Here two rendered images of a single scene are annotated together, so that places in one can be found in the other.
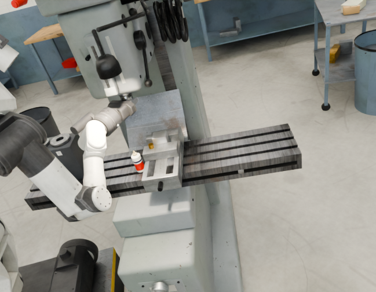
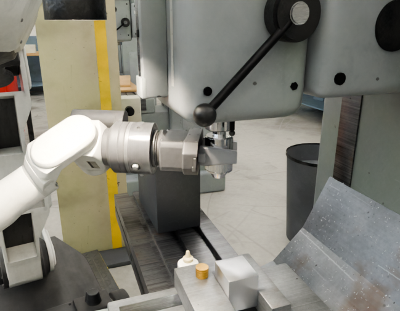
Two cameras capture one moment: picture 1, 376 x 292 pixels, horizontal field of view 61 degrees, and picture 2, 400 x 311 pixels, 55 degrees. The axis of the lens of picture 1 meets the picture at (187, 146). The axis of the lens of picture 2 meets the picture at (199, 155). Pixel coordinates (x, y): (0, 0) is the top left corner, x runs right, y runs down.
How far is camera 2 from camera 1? 97 cm
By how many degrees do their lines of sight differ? 55
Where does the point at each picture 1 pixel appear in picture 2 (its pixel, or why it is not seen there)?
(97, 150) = (31, 164)
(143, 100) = (361, 205)
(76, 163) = (155, 200)
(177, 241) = not seen: outside the picture
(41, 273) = (77, 289)
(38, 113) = not seen: hidden behind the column
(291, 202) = not seen: outside the picture
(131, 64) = (187, 42)
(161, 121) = (355, 273)
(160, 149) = (195, 294)
